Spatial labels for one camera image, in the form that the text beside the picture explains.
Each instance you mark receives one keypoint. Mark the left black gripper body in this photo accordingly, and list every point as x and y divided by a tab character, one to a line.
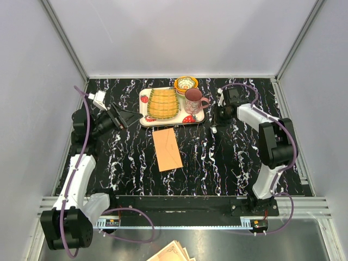
109	121

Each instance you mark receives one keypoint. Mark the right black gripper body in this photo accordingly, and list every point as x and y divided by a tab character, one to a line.
220	115

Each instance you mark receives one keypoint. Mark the brown paper envelope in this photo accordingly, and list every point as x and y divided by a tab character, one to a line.
167	151

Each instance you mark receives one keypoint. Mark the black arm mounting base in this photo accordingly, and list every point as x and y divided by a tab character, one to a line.
231	205

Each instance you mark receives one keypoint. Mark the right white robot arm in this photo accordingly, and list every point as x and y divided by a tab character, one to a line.
277	144

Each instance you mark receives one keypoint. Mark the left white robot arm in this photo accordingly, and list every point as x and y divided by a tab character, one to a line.
70	222

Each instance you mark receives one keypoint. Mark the yellow woven bamboo basket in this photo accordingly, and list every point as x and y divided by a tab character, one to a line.
163	104

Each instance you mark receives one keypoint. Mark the yellow patterned bowl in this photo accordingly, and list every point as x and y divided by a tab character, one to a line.
185	83

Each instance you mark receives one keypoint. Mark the stack of spare letters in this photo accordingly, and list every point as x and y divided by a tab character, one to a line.
172	252

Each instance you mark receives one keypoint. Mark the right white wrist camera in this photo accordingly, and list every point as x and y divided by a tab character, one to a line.
221	101

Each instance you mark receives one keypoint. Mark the slotted cable duct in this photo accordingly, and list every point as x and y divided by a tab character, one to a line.
180	221

